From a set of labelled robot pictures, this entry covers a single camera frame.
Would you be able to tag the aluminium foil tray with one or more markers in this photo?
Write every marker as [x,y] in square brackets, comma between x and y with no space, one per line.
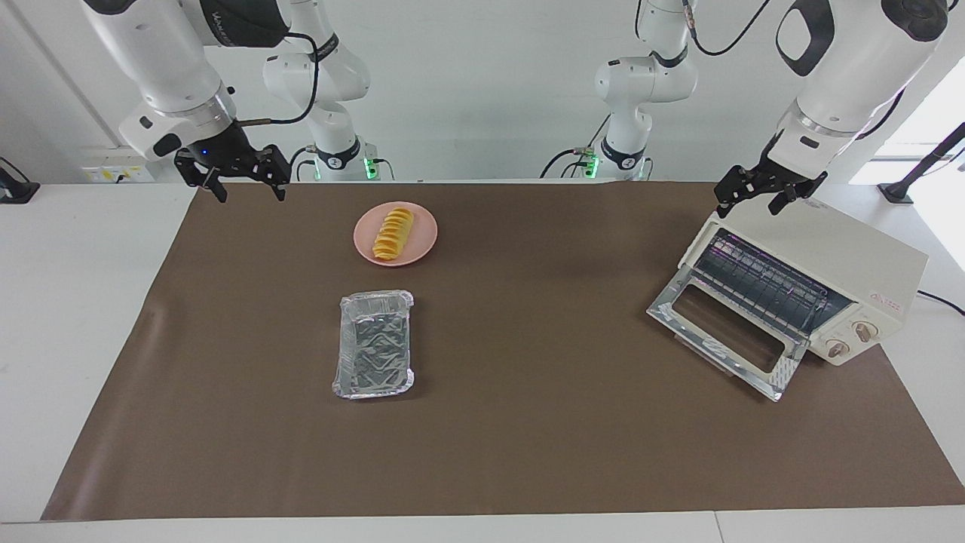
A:
[373,347]

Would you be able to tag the white wall power socket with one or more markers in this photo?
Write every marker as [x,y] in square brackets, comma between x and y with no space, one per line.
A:
[121,166]

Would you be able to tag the glass oven door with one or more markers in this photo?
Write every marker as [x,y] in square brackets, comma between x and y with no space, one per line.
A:
[678,320]

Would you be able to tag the cream oven knob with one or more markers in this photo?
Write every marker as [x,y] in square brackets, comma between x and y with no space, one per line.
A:
[837,348]
[865,332]

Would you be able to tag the brown table mat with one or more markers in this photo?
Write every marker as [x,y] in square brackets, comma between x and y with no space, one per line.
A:
[528,422]

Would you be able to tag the pink round plate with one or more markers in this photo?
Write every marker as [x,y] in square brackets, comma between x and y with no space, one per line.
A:
[422,241]

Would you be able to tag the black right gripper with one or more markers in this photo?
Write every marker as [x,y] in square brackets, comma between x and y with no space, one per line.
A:
[219,154]

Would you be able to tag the black camera stand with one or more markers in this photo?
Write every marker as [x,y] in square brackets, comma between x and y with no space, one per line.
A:
[923,162]

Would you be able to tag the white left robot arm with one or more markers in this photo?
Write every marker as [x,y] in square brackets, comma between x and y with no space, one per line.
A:
[852,68]

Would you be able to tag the black clamp mount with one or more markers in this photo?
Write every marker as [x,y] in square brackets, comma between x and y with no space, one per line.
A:
[15,188]

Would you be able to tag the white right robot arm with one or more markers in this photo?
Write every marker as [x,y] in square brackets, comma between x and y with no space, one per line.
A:
[166,68]

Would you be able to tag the cream toaster oven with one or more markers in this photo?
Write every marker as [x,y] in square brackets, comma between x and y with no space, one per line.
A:
[852,256]

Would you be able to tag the yellow sliced bread loaf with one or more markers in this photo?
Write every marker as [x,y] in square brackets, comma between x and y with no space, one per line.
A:
[393,235]

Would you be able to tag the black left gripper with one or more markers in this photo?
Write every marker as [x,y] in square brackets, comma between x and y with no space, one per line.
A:
[761,181]

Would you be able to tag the metal oven rack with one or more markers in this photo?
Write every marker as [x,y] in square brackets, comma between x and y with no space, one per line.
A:
[769,283]

